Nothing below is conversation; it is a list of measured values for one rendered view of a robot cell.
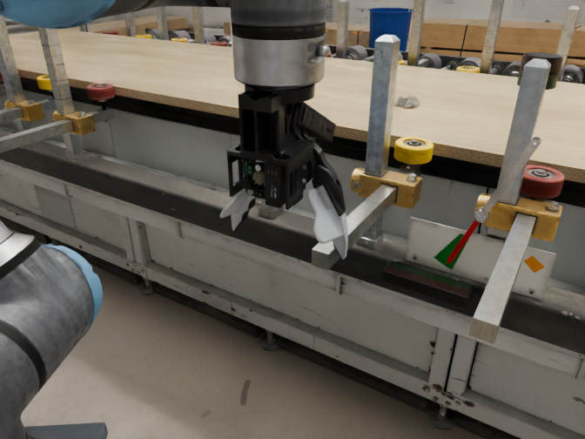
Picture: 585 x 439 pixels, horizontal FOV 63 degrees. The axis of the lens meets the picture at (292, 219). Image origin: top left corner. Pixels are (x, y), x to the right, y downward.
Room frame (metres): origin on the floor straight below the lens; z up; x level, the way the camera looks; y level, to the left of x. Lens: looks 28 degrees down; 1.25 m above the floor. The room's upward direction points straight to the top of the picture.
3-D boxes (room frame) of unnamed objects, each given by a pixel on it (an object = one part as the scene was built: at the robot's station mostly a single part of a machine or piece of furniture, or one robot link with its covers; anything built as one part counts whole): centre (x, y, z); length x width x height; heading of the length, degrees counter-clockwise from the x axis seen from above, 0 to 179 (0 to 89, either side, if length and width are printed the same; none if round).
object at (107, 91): (1.49, 0.59, 0.85); 0.08 x 0.08 x 0.11
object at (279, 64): (0.49, 0.01, 1.16); 0.10 x 0.09 x 0.05; 63
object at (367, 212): (0.80, -0.16, 0.84); 0.43 x 0.03 x 0.04; 149
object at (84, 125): (1.41, 0.66, 0.82); 0.13 x 0.06 x 0.05; 59
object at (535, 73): (0.77, -0.38, 0.87); 0.03 x 0.03 x 0.48; 59
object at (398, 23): (6.58, -1.26, 0.36); 0.59 x 0.57 x 0.73; 154
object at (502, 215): (0.76, -0.40, 0.85); 0.13 x 0.06 x 0.05; 59
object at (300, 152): (0.48, 0.02, 1.08); 0.09 x 0.08 x 0.12; 153
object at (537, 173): (0.81, -0.45, 0.85); 0.08 x 0.08 x 0.11
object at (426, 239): (0.77, -0.34, 0.75); 0.26 x 0.01 x 0.10; 59
